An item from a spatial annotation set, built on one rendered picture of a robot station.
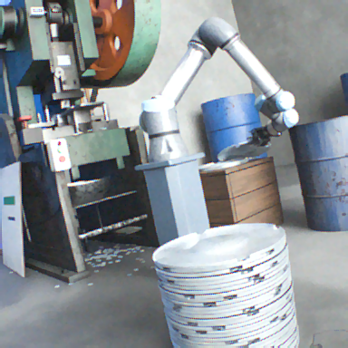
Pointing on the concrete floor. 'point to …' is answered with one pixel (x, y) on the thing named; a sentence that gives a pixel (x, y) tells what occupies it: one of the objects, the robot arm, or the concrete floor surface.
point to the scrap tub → (323, 171)
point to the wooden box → (243, 194)
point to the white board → (12, 217)
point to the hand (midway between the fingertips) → (252, 142)
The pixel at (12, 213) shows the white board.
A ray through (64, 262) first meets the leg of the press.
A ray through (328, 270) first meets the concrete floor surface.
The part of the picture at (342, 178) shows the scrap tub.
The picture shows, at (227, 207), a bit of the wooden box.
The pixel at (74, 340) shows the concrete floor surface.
